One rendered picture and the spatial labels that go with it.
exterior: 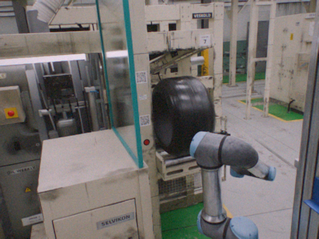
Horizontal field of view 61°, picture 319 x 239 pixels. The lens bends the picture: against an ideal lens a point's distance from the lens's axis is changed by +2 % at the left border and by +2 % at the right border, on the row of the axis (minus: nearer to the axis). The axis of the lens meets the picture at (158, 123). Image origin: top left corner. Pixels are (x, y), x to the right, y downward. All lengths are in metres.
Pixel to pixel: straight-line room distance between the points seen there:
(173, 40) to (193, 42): 0.16
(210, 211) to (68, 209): 0.60
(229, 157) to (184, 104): 0.74
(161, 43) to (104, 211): 1.34
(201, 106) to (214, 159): 0.72
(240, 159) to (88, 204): 0.59
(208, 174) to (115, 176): 0.38
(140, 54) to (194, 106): 0.47
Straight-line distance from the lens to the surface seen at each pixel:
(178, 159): 1.90
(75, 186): 1.02
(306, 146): 1.04
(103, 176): 1.02
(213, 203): 1.23
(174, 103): 1.70
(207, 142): 1.06
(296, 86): 6.38
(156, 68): 2.17
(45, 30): 1.93
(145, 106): 1.77
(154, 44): 2.02
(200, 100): 1.74
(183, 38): 2.11
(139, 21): 1.72
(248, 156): 1.06
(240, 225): 1.28
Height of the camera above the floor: 1.74
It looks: 18 degrees down
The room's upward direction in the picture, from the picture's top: 4 degrees counter-clockwise
